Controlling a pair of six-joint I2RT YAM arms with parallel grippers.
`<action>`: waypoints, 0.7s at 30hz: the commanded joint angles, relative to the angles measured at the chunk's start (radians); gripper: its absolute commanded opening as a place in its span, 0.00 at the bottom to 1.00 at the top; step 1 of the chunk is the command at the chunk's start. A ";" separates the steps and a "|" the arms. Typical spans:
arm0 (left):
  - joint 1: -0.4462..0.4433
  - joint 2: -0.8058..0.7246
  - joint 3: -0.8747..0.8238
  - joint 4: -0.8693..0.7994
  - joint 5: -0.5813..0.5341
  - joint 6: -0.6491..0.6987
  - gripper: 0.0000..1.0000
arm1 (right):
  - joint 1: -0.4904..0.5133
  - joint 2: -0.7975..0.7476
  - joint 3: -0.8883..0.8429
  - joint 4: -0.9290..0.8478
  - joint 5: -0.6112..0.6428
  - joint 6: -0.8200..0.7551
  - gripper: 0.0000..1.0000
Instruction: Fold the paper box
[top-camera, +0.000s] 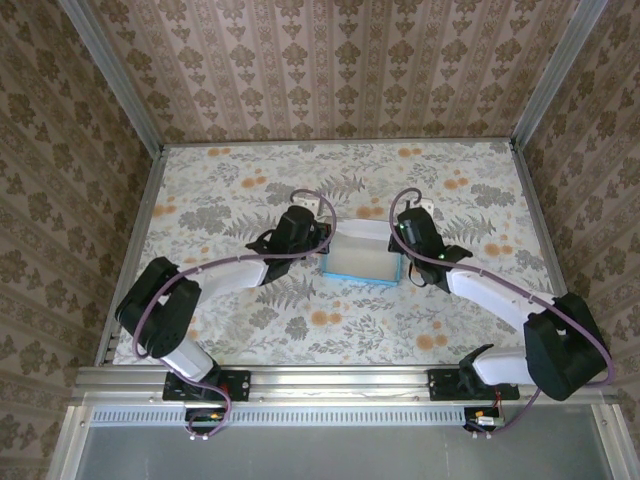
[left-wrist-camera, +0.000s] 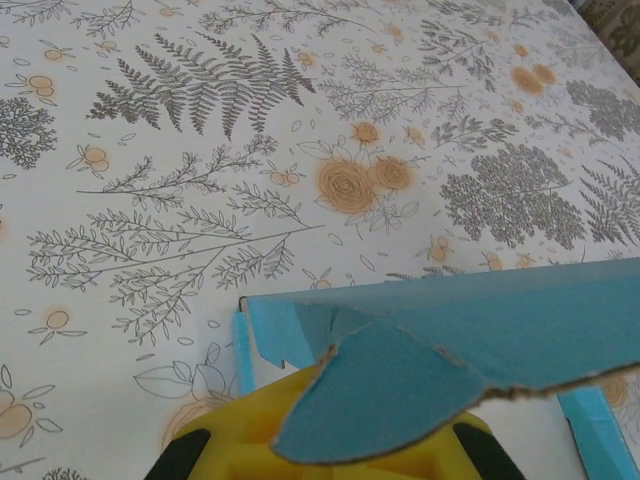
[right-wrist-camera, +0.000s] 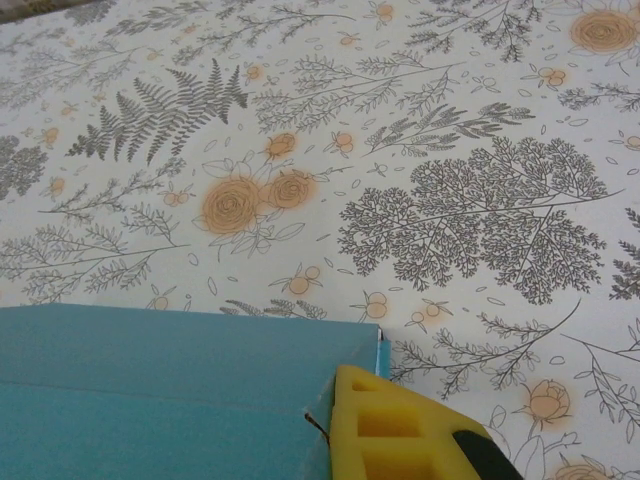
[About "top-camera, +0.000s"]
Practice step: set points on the blue and white paper box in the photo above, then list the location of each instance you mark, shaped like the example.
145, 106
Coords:
360, 255

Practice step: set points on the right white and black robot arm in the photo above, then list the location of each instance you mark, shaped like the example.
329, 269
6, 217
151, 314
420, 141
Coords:
565, 350

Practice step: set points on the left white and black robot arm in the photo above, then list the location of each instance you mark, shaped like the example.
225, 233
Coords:
160, 310

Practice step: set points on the floral patterned table cover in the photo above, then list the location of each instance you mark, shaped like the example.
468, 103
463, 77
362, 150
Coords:
400, 345

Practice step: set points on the small green circuit board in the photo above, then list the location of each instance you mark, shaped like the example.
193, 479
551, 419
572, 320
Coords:
205, 416

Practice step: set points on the grey metal panel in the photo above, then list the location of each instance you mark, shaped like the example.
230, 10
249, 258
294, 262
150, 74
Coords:
340, 455

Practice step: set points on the aluminium table end rail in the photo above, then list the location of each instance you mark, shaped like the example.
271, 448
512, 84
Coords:
340, 141

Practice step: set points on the aluminium table side rail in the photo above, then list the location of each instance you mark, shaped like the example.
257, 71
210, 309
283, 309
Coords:
145, 200
533, 200

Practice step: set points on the long aluminium mounting rail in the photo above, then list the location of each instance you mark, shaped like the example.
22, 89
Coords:
340, 380

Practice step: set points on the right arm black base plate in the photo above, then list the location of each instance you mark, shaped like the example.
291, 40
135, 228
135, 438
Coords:
442, 385

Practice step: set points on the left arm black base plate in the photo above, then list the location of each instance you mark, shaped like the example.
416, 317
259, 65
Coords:
240, 385

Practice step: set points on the aluminium upright frame post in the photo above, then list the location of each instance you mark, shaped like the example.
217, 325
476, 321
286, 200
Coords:
114, 75
551, 75

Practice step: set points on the aluminium lower frame bar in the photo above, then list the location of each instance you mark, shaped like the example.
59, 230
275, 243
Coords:
617, 450
67, 450

